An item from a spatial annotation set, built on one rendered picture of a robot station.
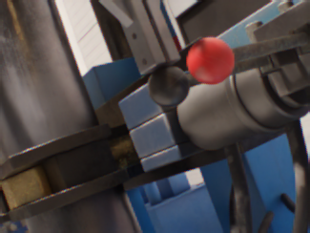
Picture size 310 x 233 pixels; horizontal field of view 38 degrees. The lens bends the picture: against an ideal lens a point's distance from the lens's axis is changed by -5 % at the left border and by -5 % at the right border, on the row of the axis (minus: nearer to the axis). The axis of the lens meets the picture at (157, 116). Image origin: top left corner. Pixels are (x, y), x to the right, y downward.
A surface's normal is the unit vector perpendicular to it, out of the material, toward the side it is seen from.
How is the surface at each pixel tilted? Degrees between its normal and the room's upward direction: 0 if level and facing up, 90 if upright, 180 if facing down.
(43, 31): 90
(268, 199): 90
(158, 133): 90
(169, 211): 90
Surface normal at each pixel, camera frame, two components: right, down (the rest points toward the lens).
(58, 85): 0.58, -0.29
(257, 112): -0.54, 0.64
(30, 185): -0.22, 0.00
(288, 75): -0.78, 0.25
